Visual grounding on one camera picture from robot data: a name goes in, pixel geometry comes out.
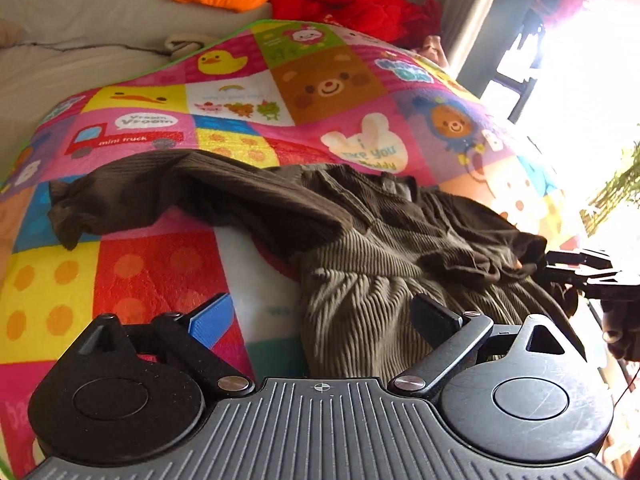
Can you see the colourful cartoon play mat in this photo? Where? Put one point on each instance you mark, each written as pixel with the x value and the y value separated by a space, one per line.
pixel 50 294

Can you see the brown corduroy garment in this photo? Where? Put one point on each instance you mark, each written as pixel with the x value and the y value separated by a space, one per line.
pixel 364 246

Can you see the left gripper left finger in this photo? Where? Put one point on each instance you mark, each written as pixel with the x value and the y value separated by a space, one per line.
pixel 124 393

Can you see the beige sofa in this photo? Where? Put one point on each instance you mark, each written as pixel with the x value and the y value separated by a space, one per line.
pixel 90 35

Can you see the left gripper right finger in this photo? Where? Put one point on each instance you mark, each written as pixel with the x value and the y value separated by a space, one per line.
pixel 518 392

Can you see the red padded jacket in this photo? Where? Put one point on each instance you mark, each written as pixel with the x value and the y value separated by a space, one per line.
pixel 400 22

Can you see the pink small cloth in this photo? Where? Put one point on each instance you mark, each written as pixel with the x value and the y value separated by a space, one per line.
pixel 433 51

